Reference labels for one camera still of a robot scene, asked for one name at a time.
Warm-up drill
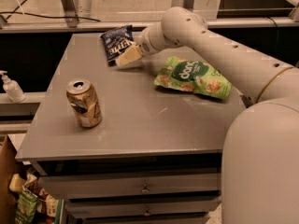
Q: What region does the white pump bottle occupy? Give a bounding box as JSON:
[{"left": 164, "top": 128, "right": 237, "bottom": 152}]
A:
[{"left": 0, "top": 70, "right": 25, "bottom": 103}]

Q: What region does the orange soda can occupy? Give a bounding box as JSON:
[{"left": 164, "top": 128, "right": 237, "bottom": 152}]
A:
[{"left": 66, "top": 78, "right": 102, "bottom": 128}]

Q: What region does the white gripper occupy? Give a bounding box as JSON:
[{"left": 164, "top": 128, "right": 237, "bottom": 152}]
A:
[{"left": 115, "top": 23, "right": 164, "bottom": 66}]

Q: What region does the green snack bag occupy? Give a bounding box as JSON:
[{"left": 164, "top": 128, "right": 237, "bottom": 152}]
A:
[{"left": 154, "top": 56, "right": 232, "bottom": 100}]

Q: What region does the grey drawer cabinet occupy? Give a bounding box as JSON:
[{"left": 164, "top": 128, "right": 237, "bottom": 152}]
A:
[{"left": 17, "top": 34, "right": 245, "bottom": 224}]

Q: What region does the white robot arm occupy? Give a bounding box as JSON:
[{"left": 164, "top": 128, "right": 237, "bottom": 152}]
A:
[{"left": 117, "top": 7, "right": 299, "bottom": 224}]

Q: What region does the brown cardboard box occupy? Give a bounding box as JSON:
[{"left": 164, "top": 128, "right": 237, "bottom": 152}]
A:
[{"left": 0, "top": 135, "right": 21, "bottom": 224}]

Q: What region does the black cable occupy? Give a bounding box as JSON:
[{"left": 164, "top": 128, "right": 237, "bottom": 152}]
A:
[{"left": 0, "top": 0, "right": 102, "bottom": 23}]

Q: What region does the metal railing frame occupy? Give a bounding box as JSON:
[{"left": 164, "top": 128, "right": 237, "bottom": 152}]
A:
[{"left": 0, "top": 0, "right": 298, "bottom": 33}]

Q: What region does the blue chip bag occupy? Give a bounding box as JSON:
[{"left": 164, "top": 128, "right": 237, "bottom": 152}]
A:
[{"left": 100, "top": 25, "right": 134, "bottom": 62}]

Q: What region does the green snack packet in box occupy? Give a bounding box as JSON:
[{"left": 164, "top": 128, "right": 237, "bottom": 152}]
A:
[{"left": 15, "top": 188, "right": 37, "bottom": 224}]

